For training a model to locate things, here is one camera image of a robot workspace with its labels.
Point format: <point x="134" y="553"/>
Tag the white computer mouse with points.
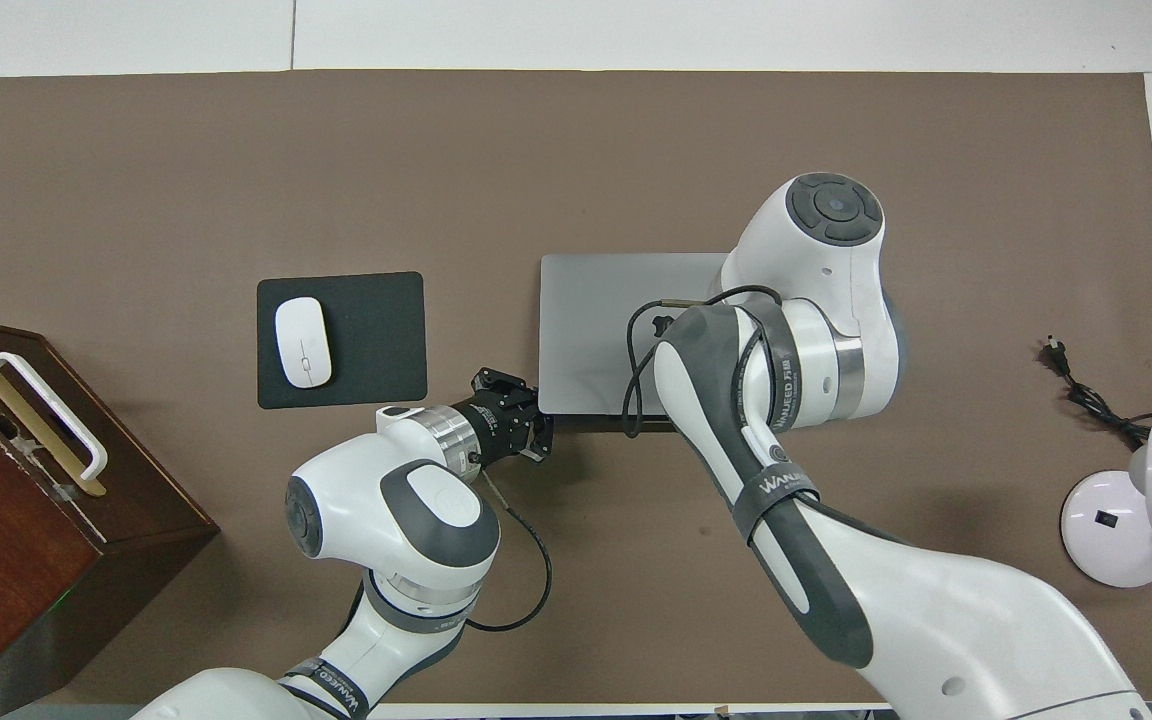
<point x="302" y="342"/>

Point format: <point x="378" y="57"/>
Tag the dark brown wooden box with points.
<point x="6" y="540"/>

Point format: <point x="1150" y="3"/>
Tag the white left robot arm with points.
<point x="376" y="520"/>

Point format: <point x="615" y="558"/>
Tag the grey aluminium laptop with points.
<point x="586" y="320"/>

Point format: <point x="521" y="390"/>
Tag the white desk lamp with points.
<point x="1106" y="525"/>

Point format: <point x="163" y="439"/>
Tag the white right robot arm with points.
<point x="916" y="620"/>

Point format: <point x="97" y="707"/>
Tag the brown table mat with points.
<point x="236" y="150"/>

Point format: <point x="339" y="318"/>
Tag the black mouse pad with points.
<point x="376" y="340"/>

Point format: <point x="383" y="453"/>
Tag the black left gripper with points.
<point x="496" y="425"/>

